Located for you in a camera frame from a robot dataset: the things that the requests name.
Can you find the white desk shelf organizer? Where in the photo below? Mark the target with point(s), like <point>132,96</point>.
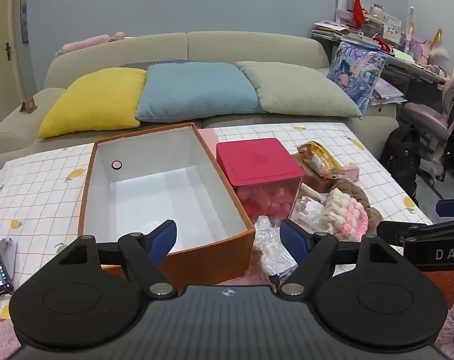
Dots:
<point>377,20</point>

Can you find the plastic bag with white contents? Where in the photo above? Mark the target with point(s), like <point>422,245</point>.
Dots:
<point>309,212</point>

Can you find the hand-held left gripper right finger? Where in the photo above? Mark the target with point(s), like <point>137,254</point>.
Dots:
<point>292,238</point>

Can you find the blue cartoon print pillow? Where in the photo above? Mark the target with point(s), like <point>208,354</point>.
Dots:
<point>356,75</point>

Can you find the pink office chair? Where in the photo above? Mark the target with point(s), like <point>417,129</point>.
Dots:
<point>429,120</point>

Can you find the red lid plastic container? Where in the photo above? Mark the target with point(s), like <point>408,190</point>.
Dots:
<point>257,161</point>

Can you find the grey-green pillow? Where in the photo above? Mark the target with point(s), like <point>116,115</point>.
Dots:
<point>302,90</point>

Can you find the lemon print checked tablecloth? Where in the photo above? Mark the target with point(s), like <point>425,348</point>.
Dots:
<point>43,180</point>

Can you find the cluttered desk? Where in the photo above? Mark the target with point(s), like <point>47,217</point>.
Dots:
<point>414,71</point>

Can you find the brown knit cloth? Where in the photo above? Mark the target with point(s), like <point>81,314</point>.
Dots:
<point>356,191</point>

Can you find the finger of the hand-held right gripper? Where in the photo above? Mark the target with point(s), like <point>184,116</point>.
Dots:
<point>396,230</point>
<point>452,207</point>

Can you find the pink and white knit item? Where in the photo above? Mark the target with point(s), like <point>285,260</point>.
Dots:
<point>345,212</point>

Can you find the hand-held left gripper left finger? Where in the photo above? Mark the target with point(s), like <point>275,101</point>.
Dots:
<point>164,237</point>

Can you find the pink printed cloth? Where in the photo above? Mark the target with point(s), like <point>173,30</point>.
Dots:
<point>352,172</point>

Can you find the yellow pillow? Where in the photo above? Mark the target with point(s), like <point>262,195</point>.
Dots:
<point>95,97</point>

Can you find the brown phone stand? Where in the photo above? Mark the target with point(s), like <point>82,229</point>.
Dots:
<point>28,105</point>

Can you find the light blue pillow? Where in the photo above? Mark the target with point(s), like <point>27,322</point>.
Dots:
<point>197,90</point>

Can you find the orange cardboard box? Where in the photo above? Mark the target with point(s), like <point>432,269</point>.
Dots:
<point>167,191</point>

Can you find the orange snack packet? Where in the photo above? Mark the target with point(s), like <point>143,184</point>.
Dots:
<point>321,159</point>

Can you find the black backpack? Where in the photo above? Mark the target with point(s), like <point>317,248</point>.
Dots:
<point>401,157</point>

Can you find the clear crinkled plastic bag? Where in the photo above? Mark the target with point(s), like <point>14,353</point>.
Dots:
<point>272,247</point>

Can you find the pink plush toy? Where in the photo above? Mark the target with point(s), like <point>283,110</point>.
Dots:
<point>88,42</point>

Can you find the small grey pouch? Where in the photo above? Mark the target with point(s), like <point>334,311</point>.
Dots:
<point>9,255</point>

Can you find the door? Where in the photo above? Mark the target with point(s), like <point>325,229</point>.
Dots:
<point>3,26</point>

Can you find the wall poster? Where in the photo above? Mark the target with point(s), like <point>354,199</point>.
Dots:
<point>24,22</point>

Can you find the beige sofa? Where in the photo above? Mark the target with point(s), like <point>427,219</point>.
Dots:
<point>249,48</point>

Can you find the stack of books and papers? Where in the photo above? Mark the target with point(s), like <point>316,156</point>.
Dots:
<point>330,30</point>

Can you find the pink bag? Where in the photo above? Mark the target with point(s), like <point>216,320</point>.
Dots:
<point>420,47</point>

